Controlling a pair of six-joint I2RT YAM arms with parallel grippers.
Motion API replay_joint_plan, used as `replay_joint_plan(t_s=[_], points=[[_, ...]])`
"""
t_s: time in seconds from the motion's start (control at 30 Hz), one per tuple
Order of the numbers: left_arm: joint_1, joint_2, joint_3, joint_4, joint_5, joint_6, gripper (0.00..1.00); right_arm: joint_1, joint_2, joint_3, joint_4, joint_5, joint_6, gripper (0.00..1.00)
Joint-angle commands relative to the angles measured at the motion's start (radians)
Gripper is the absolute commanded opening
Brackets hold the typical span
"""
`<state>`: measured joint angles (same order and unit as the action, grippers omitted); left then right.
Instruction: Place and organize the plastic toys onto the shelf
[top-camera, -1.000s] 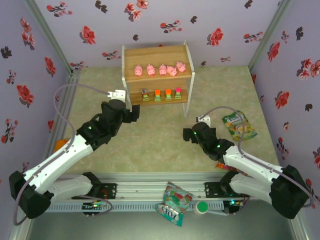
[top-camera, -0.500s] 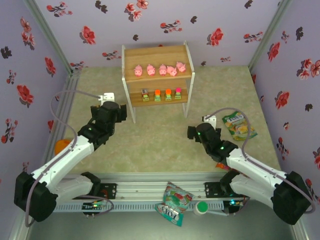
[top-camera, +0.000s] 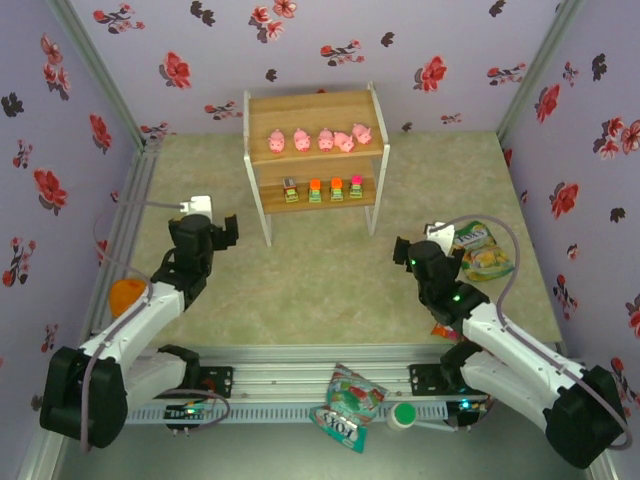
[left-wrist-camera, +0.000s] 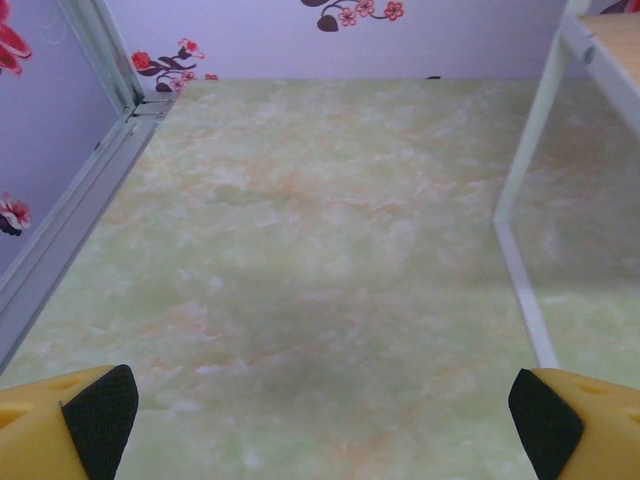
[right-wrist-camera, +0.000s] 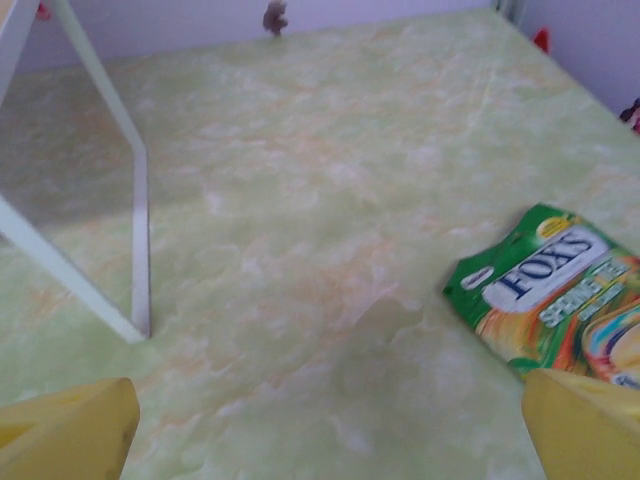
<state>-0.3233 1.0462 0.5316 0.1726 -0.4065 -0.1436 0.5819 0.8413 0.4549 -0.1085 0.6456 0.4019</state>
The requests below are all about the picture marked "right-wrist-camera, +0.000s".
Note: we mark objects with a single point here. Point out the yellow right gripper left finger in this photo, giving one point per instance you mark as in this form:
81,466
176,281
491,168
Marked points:
75,435

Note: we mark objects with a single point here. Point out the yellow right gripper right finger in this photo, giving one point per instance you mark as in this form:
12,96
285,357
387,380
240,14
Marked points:
585,435

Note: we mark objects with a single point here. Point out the green Fox's candy bag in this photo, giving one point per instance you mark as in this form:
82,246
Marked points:
540,280

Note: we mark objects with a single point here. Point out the wooden shelf with white frame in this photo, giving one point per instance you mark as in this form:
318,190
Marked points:
141,250

